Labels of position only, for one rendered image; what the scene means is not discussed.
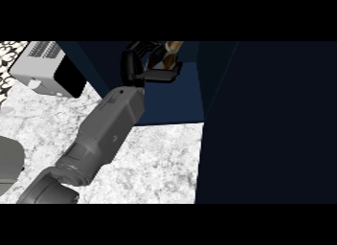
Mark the dark blue cabinet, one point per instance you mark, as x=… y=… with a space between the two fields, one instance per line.
x=172 y=102

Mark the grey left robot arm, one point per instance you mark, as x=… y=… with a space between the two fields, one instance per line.
x=2 y=162

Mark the dark blue cabinet door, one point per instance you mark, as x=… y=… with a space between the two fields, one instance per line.
x=279 y=127

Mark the brown wine bottle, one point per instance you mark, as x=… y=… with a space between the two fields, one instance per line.
x=170 y=52

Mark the white and black appliance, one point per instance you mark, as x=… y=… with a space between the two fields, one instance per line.
x=39 y=71

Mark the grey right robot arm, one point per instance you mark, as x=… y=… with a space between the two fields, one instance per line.
x=111 y=121

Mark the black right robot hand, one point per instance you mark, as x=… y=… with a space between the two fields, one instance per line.
x=130 y=67

